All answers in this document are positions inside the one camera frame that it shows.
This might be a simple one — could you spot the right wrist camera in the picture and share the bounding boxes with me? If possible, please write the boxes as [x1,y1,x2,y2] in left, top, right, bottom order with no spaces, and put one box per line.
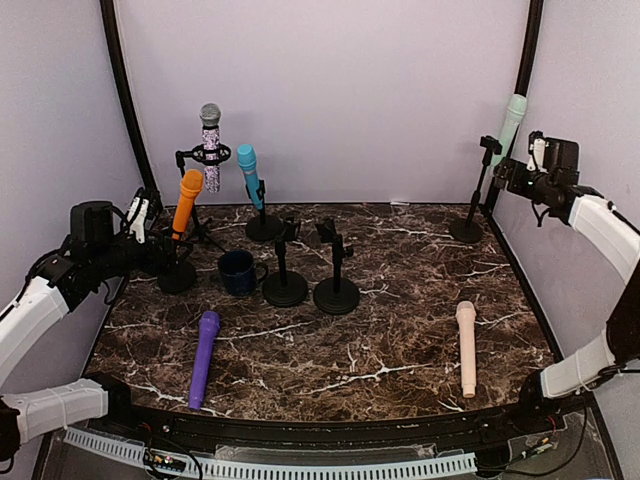
[526,131,547,173]

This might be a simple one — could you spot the silver glitter microphone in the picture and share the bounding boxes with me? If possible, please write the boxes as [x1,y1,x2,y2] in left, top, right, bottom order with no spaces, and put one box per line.
[200,103,221,194]

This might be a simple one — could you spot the right black corner post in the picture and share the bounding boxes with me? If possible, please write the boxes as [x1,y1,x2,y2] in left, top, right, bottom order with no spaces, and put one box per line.
[487,0,545,214]

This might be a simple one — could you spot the white slotted cable duct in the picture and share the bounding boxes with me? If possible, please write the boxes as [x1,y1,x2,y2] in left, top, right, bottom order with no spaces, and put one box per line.
[63,427,477,480]

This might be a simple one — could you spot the black round-base stand, teal mic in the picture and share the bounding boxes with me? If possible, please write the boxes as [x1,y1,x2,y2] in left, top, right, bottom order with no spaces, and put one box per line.
[245,180,283,242]

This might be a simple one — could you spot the purple microphone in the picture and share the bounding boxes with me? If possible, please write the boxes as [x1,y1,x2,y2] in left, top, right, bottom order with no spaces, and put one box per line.
[188,311,220,410]

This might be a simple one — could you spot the teal blue microphone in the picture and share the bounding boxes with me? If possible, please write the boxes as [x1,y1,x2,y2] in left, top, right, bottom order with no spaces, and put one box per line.
[236,144,264,210]

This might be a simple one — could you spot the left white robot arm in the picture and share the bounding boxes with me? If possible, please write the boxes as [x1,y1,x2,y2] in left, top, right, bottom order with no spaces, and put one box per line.
[1,195,197,461]

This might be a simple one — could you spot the left black corner post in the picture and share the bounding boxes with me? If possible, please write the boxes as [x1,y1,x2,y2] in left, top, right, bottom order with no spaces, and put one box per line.
[99,0,163,209]

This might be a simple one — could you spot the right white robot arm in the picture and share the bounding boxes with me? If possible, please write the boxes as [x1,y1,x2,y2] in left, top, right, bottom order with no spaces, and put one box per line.
[493,131,639,434]

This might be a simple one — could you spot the black tripod shock-mount stand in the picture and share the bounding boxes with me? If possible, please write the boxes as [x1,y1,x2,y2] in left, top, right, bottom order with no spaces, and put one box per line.
[175,144,231,252]

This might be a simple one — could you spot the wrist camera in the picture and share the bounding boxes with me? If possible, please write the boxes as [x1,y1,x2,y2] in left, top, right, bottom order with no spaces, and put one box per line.
[123,187,161,244]
[526,131,547,173]

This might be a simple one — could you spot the orange microphone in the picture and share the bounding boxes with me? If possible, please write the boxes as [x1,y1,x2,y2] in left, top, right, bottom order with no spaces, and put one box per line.
[172,169,204,240]

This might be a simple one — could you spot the black front rail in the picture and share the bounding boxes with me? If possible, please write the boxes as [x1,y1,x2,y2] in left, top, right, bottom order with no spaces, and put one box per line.
[89,405,567,453]

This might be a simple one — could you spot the mint green microphone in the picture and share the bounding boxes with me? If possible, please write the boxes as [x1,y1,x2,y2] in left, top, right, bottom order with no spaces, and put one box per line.
[491,94,527,167]

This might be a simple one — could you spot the black round-base stand, orange mic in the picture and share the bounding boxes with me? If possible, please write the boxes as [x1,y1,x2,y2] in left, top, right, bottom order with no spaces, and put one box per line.
[157,257,197,295]

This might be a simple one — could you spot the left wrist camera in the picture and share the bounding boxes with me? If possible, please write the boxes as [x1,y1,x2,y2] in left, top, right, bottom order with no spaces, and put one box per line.
[123,187,161,244]

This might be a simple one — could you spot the black round-base stand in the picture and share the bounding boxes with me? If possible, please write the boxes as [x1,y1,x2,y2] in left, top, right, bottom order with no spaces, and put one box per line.
[313,217,360,315]
[262,216,309,308]
[245,180,283,242]
[157,257,197,295]
[449,136,502,244]

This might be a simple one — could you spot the black corner post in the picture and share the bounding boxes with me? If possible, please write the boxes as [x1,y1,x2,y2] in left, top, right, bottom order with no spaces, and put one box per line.
[487,0,545,214]
[99,0,163,209]

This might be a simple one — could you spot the dark blue mug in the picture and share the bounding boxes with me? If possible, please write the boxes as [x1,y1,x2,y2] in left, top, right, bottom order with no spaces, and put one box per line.
[217,249,269,298]

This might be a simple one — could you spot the pale pink microphone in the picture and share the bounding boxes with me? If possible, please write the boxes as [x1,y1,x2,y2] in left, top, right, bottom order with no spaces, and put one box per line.
[456,301,477,399]

